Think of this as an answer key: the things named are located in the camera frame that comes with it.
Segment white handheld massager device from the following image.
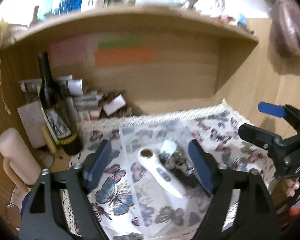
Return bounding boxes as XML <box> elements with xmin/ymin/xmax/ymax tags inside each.
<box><xmin>137</xmin><ymin>148</ymin><xmax>186</xmax><ymax>199</ymax></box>

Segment person's hand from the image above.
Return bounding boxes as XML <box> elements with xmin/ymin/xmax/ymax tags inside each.
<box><xmin>285</xmin><ymin>179</ymin><xmax>300</xmax><ymax>197</ymax></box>

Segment butterfly print lace tablecloth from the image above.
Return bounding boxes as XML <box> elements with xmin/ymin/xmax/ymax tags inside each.
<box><xmin>71</xmin><ymin>102</ymin><xmax>277</xmax><ymax>239</ymax></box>

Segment small white cardboard box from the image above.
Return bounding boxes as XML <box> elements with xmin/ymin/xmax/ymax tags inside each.
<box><xmin>103</xmin><ymin>94</ymin><xmax>126</xmax><ymax>116</ymax></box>

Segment dark wine bottle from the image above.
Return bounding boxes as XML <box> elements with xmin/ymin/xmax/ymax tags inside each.
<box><xmin>38</xmin><ymin>52</ymin><xmax>83</xmax><ymax>156</ymax></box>

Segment white flat box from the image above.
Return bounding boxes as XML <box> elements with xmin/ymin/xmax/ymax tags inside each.
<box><xmin>17</xmin><ymin>101</ymin><xmax>46</xmax><ymax>148</ymax></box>

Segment stack of books and papers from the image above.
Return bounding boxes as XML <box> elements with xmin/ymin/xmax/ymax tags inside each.
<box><xmin>19</xmin><ymin>75</ymin><xmax>103</xmax><ymax>122</ymax></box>

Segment pink hanging fabric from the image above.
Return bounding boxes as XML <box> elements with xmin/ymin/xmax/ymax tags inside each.
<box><xmin>270</xmin><ymin>0</ymin><xmax>300</xmax><ymax>57</ymax></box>

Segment cream pillar candle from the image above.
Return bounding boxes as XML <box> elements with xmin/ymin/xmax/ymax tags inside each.
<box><xmin>0</xmin><ymin>128</ymin><xmax>41</xmax><ymax>186</ymax></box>

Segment round eyeglasses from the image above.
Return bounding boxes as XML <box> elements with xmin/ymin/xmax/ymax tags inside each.
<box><xmin>6</xmin><ymin>203</ymin><xmax>21</xmax><ymax>230</ymax></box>

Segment orange sticky paper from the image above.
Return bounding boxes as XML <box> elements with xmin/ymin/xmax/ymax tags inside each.
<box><xmin>94</xmin><ymin>47</ymin><xmax>154</xmax><ymax>67</ymax></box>

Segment pink sticky paper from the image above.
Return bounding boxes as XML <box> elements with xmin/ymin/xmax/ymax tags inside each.
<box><xmin>50</xmin><ymin>36</ymin><xmax>87</xmax><ymax>66</ymax></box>

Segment green sticky paper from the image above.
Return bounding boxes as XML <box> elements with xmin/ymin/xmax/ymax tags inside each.
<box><xmin>98</xmin><ymin>36</ymin><xmax>142</xmax><ymax>50</ymax></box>

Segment wooden shelf board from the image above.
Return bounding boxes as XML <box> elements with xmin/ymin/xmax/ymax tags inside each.
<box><xmin>2</xmin><ymin>5</ymin><xmax>258</xmax><ymax>49</ymax></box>

